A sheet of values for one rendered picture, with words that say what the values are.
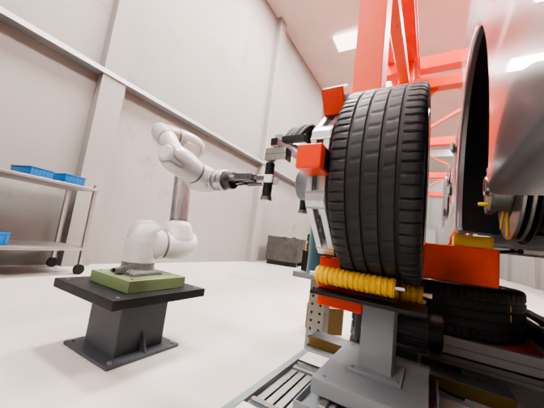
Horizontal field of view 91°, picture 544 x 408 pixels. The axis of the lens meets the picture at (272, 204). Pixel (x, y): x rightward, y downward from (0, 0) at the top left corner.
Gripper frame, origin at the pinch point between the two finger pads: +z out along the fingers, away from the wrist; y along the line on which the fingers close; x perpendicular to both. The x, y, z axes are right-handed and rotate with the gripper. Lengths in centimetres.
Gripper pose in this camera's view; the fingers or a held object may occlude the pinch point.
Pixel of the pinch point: (267, 180)
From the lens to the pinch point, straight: 103.3
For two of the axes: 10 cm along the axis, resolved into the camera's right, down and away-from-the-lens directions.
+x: 1.2, -9.8, 1.3
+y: -5.0, -1.7, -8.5
